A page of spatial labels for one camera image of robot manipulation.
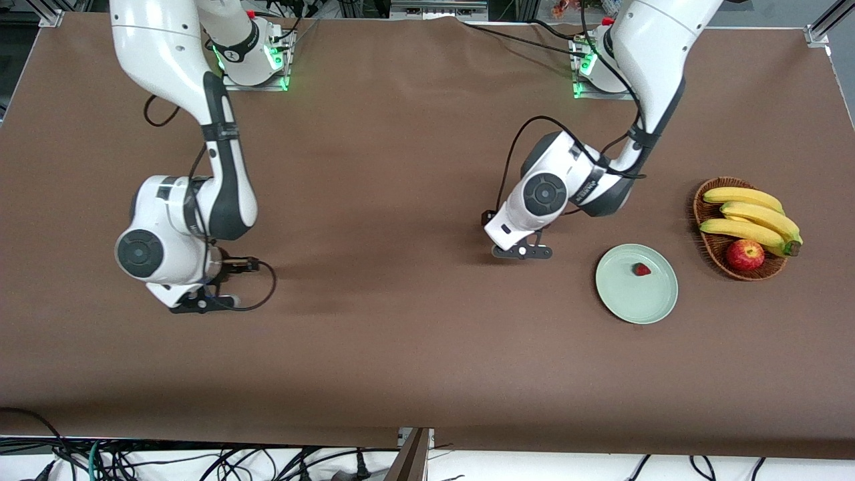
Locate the light green plate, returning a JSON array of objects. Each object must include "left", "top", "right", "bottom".
[{"left": 595, "top": 243, "right": 679, "bottom": 325}]

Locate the brown table cover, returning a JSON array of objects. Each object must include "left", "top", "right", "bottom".
[{"left": 0, "top": 12, "right": 855, "bottom": 462}]

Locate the brown wicker basket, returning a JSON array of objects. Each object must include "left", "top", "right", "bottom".
[{"left": 693, "top": 177, "right": 789, "bottom": 282}]

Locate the aluminium beam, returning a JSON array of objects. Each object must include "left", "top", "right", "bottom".
[{"left": 384, "top": 428, "right": 432, "bottom": 481}]

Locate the red apple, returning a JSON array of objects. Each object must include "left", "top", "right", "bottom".
[{"left": 726, "top": 239, "right": 765, "bottom": 272}]

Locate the yellow banana bunch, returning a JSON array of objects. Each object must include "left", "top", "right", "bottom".
[{"left": 699, "top": 186, "right": 804, "bottom": 259}]

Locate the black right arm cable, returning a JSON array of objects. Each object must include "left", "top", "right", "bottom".
[{"left": 142, "top": 94, "right": 277, "bottom": 313}]

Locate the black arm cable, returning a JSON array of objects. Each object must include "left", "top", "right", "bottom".
[
  {"left": 496, "top": 0, "right": 647, "bottom": 213},
  {"left": 142, "top": 94, "right": 277, "bottom": 313}
]

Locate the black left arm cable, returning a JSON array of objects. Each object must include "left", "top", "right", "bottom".
[{"left": 496, "top": 0, "right": 647, "bottom": 213}]

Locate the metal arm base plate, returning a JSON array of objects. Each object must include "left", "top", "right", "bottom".
[
  {"left": 220, "top": 27, "right": 295, "bottom": 92},
  {"left": 572, "top": 37, "right": 625, "bottom": 101}
]

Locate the black cable across tabletop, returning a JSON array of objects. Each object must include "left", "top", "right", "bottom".
[{"left": 461, "top": 22, "right": 588, "bottom": 59}]

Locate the grey metal rail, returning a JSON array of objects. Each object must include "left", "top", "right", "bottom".
[{"left": 389, "top": 0, "right": 490, "bottom": 22}]

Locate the black arched cable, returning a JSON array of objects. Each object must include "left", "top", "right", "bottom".
[{"left": 0, "top": 406, "right": 77, "bottom": 481}]

